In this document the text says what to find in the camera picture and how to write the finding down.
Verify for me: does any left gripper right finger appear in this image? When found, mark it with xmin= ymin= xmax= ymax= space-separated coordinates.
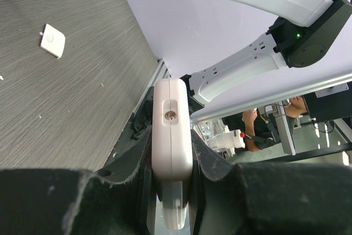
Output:
xmin=189 ymin=132 xmax=351 ymax=234

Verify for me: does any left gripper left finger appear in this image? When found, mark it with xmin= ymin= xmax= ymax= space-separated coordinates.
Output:
xmin=1 ymin=128 xmax=153 ymax=234

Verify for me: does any white remote control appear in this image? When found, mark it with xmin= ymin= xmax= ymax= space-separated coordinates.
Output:
xmin=151 ymin=78 xmax=193 ymax=231

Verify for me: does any white battery cover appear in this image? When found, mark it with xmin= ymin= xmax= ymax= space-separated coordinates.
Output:
xmin=40 ymin=24 xmax=65 ymax=59

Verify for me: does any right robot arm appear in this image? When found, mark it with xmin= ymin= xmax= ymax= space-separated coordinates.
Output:
xmin=127 ymin=0 xmax=351 ymax=113

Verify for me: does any person in background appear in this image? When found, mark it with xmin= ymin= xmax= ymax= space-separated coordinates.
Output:
xmin=240 ymin=96 xmax=307 ymax=152

